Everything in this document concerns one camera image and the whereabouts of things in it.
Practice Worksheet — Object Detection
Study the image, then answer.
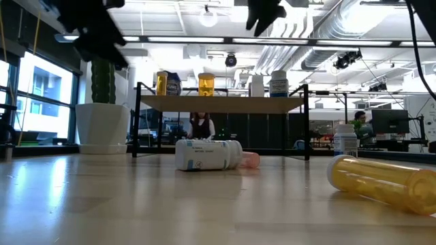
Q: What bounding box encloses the small amber vial white cap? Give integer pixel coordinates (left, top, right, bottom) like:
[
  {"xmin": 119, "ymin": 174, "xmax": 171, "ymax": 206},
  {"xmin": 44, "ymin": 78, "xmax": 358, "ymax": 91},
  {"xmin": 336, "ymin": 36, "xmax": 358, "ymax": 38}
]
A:
[{"xmin": 155, "ymin": 70, "xmax": 168, "ymax": 97}]

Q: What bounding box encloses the black computer monitor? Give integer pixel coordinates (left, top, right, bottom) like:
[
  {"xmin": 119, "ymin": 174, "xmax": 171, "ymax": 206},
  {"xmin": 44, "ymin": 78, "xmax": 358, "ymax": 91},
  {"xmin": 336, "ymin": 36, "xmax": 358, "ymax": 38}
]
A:
[{"xmin": 371, "ymin": 108, "xmax": 411, "ymax": 135}]

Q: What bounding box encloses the black aluminium frame rail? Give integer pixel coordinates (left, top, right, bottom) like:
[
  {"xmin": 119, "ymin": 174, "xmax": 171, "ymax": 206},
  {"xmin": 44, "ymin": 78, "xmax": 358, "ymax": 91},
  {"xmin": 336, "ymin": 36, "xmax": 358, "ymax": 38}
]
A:
[
  {"xmin": 13, "ymin": 144, "xmax": 81, "ymax": 158},
  {"xmin": 354, "ymin": 149, "xmax": 436, "ymax": 165}
]

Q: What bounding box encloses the black hanging ceiling camera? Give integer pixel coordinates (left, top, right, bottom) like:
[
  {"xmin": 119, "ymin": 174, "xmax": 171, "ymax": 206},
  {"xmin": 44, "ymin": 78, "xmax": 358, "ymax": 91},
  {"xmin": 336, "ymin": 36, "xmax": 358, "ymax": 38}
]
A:
[{"xmin": 224, "ymin": 52, "xmax": 238, "ymax": 68}]

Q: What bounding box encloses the white bottle blue band label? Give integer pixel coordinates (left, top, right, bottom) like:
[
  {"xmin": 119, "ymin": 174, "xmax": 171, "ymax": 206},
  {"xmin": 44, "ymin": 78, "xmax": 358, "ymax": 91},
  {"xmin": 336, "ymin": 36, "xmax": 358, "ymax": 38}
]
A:
[{"xmin": 268, "ymin": 69, "xmax": 290, "ymax": 98}]

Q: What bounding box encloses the slim white tube bottle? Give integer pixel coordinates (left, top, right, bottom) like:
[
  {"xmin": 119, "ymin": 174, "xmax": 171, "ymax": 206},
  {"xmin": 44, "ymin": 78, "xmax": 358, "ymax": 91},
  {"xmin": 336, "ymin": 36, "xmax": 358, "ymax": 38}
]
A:
[{"xmin": 250, "ymin": 74, "xmax": 265, "ymax": 98}]

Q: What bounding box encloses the long linear ceiling light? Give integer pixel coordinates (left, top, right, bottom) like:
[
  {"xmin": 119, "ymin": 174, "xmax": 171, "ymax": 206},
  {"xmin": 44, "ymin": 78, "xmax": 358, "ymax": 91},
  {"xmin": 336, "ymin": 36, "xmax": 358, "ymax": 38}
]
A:
[{"xmin": 54, "ymin": 33, "xmax": 436, "ymax": 49}]

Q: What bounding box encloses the long amber vial white cap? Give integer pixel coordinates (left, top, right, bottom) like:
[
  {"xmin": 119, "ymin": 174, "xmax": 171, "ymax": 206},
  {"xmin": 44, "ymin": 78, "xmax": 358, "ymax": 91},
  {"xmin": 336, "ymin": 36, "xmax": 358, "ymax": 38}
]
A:
[{"xmin": 326, "ymin": 154, "xmax": 436, "ymax": 216}]

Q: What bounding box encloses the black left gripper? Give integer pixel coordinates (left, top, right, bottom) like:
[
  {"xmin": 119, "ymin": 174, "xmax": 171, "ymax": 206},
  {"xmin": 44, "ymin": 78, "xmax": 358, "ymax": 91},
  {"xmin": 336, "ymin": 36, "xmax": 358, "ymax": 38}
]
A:
[{"xmin": 57, "ymin": 6, "xmax": 129, "ymax": 71}]

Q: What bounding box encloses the black track spotlight cluster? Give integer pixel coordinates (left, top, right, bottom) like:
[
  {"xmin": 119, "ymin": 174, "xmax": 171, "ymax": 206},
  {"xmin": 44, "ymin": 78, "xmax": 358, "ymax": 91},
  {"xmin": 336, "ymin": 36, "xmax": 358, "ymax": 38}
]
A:
[
  {"xmin": 367, "ymin": 80, "xmax": 388, "ymax": 93},
  {"xmin": 332, "ymin": 50, "xmax": 363, "ymax": 71}
]

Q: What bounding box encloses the white plant pot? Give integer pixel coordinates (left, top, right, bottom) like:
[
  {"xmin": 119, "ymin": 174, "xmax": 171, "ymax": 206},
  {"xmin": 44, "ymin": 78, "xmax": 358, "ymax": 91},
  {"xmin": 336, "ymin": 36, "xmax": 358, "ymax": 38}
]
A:
[{"xmin": 75, "ymin": 103, "xmax": 131, "ymax": 155}]

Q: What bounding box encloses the large silver ventilation duct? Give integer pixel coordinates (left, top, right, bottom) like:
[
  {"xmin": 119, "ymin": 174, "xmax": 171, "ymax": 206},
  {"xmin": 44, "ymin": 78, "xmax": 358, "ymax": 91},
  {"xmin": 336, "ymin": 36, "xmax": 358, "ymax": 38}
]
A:
[{"xmin": 301, "ymin": 0, "xmax": 388, "ymax": 71}]

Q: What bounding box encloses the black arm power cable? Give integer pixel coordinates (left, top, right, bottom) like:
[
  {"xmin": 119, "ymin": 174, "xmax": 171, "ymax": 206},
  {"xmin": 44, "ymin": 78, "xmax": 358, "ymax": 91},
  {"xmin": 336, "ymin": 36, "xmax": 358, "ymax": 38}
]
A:
[{"xmin": 405, "ymin": 0, "xmax": 436, "ymax": 101}]

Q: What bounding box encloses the white bottle pale blue label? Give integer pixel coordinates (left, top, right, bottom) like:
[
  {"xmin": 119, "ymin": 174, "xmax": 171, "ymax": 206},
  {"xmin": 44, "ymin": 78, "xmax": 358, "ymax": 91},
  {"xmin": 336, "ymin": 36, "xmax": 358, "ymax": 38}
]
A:
[{"xmin": 174, "ymin": 138, "xmax": 244, "ymax": 172}]

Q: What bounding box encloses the wide amber bottle white cap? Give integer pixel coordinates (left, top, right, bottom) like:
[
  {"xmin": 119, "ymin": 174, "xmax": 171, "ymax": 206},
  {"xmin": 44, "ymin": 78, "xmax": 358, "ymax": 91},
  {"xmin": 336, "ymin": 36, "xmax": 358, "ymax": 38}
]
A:
[{"xmin": 198, "ymin": 72, "xmax": 216, "ymax": 97}]

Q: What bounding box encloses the blue cap antacid bottle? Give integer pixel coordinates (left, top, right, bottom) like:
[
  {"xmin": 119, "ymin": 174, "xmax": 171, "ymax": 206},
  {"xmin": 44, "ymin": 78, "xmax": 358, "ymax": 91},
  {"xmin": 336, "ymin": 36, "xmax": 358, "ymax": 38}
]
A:
[{"xmin": 166, "ymin": 71, "xmax": 183, "ymax": 97}]

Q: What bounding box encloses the green cactus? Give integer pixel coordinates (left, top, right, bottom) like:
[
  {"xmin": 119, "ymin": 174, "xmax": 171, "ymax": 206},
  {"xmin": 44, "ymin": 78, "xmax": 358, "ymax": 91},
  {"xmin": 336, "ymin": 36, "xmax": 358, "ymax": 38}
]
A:
[{"xmin": 91, "ymin": 57, "xmax": 116, "ymax": 105}]

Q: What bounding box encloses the person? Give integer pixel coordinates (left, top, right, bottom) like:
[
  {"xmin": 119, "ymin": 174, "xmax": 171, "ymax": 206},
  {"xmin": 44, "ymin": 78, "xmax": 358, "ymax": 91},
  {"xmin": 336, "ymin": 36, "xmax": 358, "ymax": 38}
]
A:
[
  {"xmin": 352, "ymin": 110, "xmax": 375, "ymax": 146},
  {"xmin": 187, "ymin": 112, "xmax": 216, "ymax": 141}
]

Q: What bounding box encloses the white bottle grey label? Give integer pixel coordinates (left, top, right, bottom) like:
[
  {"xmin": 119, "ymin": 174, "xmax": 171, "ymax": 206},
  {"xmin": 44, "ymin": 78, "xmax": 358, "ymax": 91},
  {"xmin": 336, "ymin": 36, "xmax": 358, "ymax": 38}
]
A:
[{"xmin": 332, "ymin": 123, "xmax": 358, "ymax": 159}]

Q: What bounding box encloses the black cabinet row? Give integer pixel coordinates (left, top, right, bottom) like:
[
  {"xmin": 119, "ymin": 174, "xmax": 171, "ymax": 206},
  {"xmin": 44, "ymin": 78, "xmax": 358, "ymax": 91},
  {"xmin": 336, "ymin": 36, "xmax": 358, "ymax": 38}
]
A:
[{"xmin": 214, "ymin": 112, "xmax": 307, "ymax": 149}]

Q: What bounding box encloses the pink vial white cap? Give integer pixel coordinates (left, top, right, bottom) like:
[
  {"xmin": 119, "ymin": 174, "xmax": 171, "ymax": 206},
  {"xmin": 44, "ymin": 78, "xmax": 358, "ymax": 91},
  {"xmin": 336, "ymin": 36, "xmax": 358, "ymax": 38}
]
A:
[{"xmin": 240, "ymin": 151, "xmax": 262, "ymax": 169}]

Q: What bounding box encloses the wooden shelf black metal frame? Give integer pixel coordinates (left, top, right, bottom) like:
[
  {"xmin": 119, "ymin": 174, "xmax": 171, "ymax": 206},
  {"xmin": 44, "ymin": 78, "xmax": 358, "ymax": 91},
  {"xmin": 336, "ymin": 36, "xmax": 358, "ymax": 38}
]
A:
[{"xmin": 131, "ymin": 81, "xmax": 311, "ymax": 161}]

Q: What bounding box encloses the yellow cable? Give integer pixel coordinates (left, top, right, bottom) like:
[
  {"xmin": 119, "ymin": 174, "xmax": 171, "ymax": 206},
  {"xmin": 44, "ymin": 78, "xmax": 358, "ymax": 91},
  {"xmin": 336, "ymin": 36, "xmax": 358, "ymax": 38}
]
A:
[{"xmin": 16, "ymin": 10, "xmax": 42, "ymax": 146}]

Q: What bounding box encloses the white globe pendant lamp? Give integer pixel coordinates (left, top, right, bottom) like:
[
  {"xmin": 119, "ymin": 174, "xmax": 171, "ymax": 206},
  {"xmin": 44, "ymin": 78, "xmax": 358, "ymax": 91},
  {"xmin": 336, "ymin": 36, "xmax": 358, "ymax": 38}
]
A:
[{"xmin": 199, "ymin": 3, "xmax": 219, "ymax": 28}]

